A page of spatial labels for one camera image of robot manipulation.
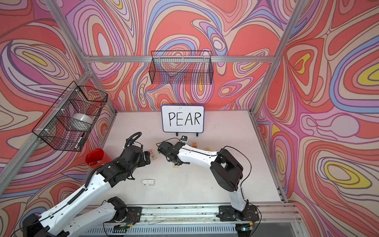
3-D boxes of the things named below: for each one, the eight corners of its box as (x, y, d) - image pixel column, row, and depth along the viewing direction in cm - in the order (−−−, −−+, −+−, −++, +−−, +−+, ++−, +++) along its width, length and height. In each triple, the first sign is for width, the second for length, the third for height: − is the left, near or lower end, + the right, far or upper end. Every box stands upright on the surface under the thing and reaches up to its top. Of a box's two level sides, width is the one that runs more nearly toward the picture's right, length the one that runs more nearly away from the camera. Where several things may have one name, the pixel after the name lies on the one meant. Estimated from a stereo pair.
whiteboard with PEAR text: (163, 133, 107) (159, 116, 94) (165, 121, 115) (161, 104, 101) (203, 133, 107) (204, 116, 94) (202, 121, 115) (203, 104, 101)
